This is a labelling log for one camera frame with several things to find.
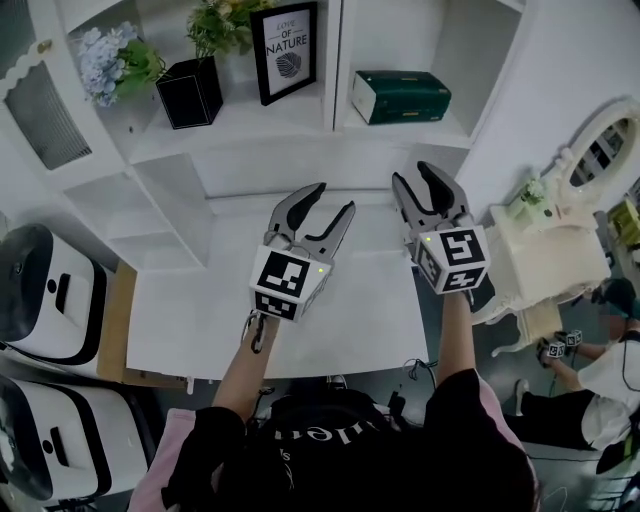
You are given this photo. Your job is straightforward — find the oval vanity mirror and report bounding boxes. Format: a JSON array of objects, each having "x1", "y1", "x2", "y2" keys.
[{"x1": 553, "y1": 94, "x2": 640, "y2": 202}]

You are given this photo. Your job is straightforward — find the white table top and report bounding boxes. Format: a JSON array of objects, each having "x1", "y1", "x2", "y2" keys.
[{"x1": 123, "y1": 192, "x2": 432, "y2": 382}]

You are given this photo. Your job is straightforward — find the person's black pink shirt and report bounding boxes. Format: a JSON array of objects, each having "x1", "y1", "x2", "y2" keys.
[{"x1": 127, "y1": 369, "x2": 542, "y2": 512}]

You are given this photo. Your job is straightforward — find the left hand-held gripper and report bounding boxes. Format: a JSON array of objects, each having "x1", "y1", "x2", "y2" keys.
[{"x1": 248, "y1": 181, "x2": 358, "y2": 325}]

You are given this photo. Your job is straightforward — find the ribbed glass cabinet door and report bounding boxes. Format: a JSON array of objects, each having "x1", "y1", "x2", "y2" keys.
[{"x1": 0, "y1": 0, "x2": 95, "y2": 172}]

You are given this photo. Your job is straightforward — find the white black service robot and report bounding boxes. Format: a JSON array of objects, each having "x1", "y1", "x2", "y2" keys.
[
  {"x1": 0, "y1": 374, "x2": 152, "y2": 512},
  {"x1": 0, "y1": 222, "x2": 110, "y2": 367}
]

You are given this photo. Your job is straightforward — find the small potted white flowers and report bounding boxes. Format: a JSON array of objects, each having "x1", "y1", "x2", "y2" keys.
[{"x1": 518, "y1": 177, "x2": 547, "y2": 207}]

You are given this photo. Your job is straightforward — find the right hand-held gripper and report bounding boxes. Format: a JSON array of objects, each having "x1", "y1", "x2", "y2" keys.
[{"x1": 391, "y1": 160, "x2": 491, "y2": 297}]

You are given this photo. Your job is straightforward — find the yellow green box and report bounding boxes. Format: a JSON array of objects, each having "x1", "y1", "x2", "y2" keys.
[{"x1": 606, "y1": 198, "x2": 640, "y2": 247}]

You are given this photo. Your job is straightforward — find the cream vanity table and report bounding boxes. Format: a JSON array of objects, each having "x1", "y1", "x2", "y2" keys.
[{"x1": 481, "y1": 164, "x2": 615, "y2": 331}]

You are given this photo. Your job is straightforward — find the black cable bundle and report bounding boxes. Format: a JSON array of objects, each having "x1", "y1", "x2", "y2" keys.
[{"x1": 384, "y1": 357, "x2": 436, "y2": 426}]

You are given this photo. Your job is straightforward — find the cream vanity stool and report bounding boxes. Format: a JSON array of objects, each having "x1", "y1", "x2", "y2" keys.
[{"x1": 491, "y1": 299, "x2": 565, "y2": 359}]

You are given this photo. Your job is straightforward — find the green leafy plant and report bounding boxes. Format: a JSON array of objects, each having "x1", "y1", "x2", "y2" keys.
[{"x1": 186, "y1": 0, "x2": 282, "y2": 60}]

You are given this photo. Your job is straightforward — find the green tissues pack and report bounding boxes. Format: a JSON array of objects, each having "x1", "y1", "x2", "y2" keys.
[{"x1": 350, "y1": 69, "x2": 453, "y2": 127}]

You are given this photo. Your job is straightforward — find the white shelf cabinet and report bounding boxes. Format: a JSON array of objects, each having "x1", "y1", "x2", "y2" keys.
[{"x1": 0, "y1": 0, "x2": 532, "y2": 272}]

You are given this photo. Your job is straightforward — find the person's left forearm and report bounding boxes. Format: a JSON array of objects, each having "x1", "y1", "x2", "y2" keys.
[{"x1": 211, "y1": 313, "x2": 282, "y2": 417}]

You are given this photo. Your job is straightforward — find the person's right forearm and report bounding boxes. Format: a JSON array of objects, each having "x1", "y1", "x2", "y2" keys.
[{"x1": 433, "y1": 293, "x2": 482, "y2": 392}]

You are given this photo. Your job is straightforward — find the black square vase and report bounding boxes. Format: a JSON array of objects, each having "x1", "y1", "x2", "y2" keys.
[{"x1": 155, "y1": 54, "x2": 225, "y2": 132}]

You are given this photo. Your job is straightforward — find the blue artificial flowers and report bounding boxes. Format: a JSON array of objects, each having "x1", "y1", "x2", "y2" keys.
[{"x1": 76, "y1": 22, "x2": 166, "y2": 110}]

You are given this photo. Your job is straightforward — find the black framed leaf picture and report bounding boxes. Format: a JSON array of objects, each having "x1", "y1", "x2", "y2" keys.
[{"x1": 249, "y1": 0, "x2": 320, "y2": 108}]

